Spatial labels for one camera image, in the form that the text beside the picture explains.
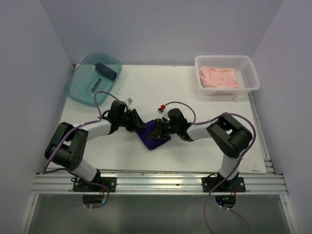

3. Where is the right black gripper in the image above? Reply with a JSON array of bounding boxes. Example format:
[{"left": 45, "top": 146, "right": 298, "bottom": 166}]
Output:
[{"left": 146, "top": 118, "right": 179, "bottom": 140}]

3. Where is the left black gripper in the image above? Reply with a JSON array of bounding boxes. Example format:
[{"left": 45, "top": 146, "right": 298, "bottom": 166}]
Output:
[{"left": 117, "top": 109, "right": 147, "bottom": 132}]

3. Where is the purple towel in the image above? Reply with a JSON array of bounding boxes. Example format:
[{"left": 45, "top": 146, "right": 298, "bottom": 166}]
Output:
[{"left": 136, "top": 120, "right": 171, "bottom": 151}]

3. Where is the dark navy blue towel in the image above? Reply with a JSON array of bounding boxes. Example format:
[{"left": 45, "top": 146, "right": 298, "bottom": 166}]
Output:
[{"left": 95, "top": 62, "right": 117, "bottom": 81}]

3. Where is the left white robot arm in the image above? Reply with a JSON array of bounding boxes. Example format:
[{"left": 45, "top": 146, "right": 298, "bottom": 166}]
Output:
[{"left": 44, "top": 100, "right": 147, "bottom": 192}]

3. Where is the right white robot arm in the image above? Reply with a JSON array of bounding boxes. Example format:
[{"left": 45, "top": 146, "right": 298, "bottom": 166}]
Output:
[{"left": 146, "top": 108, "right": 255, "bottom": 192}]

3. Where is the teal plastic tub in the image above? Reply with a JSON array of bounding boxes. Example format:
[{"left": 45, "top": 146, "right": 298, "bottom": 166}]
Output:
[{"left": 64, "top": 54, "right": 122, "bottom": 107}]

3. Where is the pink towel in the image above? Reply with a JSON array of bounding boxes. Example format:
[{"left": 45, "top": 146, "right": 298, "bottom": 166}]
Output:
[{"left": 198, "top": 67, "right": 239, "bottom": 88}]

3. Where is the white plastic basket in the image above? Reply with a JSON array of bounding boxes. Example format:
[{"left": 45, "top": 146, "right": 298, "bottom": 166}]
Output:
[{"left": 195, "top": 55, "right": 260, "bottom": 96}]

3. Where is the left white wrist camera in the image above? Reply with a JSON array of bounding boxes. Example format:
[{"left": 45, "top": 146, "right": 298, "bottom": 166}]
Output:
[{"left": 125, "top": 97, "right": 133, "bottom": 105}]

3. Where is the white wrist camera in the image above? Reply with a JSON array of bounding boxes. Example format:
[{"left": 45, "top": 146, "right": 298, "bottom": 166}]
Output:
[
  {"left": 125, "top": 97, "right": 133, "bottom": 105},
  {"left": 157, "top": 105, "right": 167, "bottom": 117}
]

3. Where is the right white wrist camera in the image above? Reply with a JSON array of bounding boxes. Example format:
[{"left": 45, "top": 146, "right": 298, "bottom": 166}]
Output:
[{"left": 157, "top": 105, "right": 167, "bottom": 117}]

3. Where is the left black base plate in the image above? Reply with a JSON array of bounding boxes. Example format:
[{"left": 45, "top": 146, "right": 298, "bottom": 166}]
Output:
[{"left": 71, "top": 176, "right": 117, "bottom": 193}]

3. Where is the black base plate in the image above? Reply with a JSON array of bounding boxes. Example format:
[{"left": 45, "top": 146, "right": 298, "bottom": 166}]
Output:
[
  {"left": 201, "top": 174, "right": 246, "bottom": 193},
  {"left": 71, "top": 176, "right": 117, "bottom": 193}
]

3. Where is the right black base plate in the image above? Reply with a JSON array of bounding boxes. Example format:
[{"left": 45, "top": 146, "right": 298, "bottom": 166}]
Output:
[{"left": 201, "top": 174, "right": 246, "bottom": 193}]

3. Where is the aluminium mounting rail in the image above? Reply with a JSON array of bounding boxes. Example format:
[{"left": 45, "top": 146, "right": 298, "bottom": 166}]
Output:
[{"left": 31, "top": 171, "right": 288, "bottom": 195}]

